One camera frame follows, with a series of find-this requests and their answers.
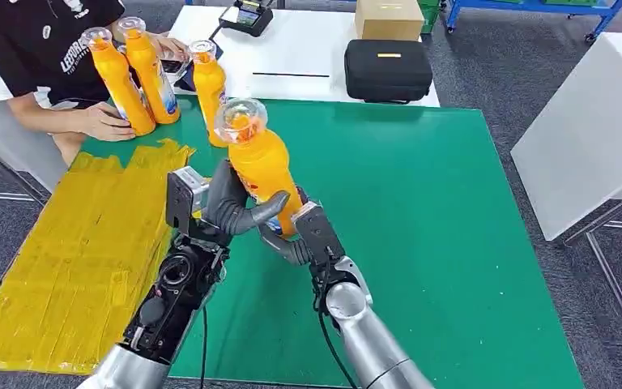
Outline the person's right hand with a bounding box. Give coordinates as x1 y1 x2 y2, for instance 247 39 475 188
77 101 138 143

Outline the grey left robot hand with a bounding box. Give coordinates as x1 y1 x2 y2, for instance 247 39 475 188
195 158 292 248

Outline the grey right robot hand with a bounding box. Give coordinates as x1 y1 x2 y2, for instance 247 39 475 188
257 185 313 268

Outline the person's left hand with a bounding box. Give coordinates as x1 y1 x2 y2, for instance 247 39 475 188
147 32 191 64

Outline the smartphone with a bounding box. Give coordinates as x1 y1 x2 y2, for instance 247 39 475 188
160 53 190 80

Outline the orange drink bottle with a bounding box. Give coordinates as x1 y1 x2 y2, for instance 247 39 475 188
117 15 181 126
213 97 305 239
80 27 157 138
188 39 230 148

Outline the dark blue pouch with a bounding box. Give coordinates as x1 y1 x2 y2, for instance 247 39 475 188
173 41 225 93

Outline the black controller with screen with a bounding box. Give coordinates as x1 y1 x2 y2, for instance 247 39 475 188
218 0 275 38

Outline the white table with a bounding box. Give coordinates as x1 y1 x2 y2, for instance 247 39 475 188
0 80 70 207
509 32 622 377
166 5 442 109

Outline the person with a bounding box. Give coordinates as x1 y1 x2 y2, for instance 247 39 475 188
0 0 191 168

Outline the thin black rod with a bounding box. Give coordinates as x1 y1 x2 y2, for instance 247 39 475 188
252 72 330 79

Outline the yellow sheet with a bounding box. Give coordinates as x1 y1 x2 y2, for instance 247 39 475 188
0 138 197 376

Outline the green table mat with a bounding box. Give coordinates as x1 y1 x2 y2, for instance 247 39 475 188
80 95 586 389

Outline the black zip case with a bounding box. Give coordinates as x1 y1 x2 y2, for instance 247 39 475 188
343 39 434 105

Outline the cardboard box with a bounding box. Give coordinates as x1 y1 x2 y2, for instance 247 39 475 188
354 0 426 42

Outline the blue metal rack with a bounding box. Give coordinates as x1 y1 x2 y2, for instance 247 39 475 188
442 0 622 44

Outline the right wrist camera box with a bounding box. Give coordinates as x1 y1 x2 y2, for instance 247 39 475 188
291 201 346 265

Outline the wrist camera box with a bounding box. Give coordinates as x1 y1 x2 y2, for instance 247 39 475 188
291 201 346 265
164 166 211 236

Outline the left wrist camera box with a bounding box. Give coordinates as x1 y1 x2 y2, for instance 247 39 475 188
164 166 211 236

